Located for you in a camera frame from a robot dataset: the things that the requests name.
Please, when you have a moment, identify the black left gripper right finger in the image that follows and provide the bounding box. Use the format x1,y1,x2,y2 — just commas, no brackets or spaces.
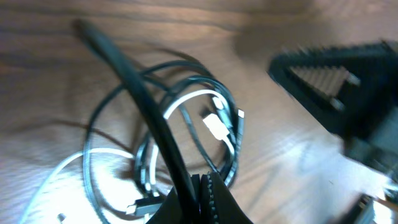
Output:
200,172,252,224

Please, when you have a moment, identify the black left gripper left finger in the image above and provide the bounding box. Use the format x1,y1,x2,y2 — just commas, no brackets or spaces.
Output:
146,174,201,224

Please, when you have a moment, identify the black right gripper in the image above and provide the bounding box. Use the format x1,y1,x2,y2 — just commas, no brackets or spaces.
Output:
268,42,397,223

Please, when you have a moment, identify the white usb cable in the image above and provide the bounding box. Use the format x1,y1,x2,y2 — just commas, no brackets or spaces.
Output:
18,89,246,224

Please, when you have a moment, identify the black usb cable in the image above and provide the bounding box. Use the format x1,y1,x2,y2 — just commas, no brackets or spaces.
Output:
73,19,246,224

